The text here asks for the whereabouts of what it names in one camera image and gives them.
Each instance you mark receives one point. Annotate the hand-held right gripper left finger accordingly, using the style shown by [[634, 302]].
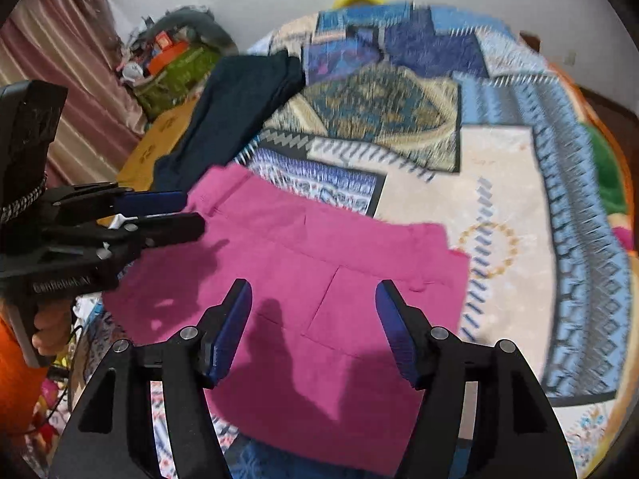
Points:
[[229, 334]]

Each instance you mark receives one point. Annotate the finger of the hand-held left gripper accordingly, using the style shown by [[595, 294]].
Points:
[[150, 203], [169, 232]]

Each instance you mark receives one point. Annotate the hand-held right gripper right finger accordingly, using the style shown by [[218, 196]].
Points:
[[394, 329]]

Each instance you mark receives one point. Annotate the pink pants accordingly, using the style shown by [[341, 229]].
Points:
[[299, 269]]

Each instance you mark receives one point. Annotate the dark navy pants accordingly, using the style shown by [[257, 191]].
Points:
[[224, 119]]

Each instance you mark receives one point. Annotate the person's left hand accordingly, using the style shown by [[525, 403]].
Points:
[[52, 332]]

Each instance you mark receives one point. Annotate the striped pink curtain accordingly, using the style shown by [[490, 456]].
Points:
[[75, 85]]

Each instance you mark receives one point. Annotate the green fabric storage box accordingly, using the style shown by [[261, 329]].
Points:
[[179, 75]]

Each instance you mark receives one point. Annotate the orange box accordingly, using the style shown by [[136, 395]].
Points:
[[169, 55]]

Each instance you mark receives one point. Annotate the patchwork printed blanket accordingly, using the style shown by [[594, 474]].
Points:
[[499, 184]]

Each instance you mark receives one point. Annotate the grey plush toy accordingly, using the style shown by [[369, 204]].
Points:
[[199, 22]]

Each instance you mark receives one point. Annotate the person's orange clothing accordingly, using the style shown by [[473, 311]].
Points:
[[17, 374]]

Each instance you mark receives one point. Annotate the green orange printed bedsheet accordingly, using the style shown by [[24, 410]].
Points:
[[611, 174]]

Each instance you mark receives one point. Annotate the wooden bed post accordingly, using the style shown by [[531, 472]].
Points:
[[530, 41]]

